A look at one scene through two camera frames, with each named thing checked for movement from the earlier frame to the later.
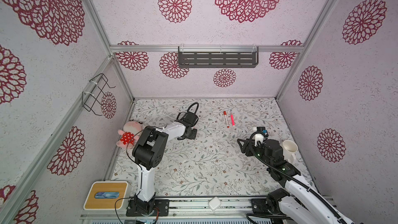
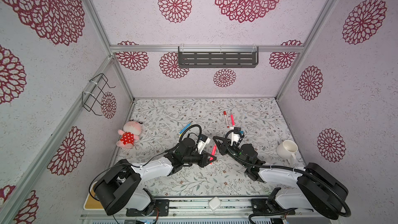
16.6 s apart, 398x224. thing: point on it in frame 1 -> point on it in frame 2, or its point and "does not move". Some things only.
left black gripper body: (193, 134) -> (194, 157)
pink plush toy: (131, 130) does not move
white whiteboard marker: (226, 119) does not move
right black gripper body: (259, 152) -> (235, 151)
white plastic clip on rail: (214, 203) does not move
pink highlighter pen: (232, 120) does not move
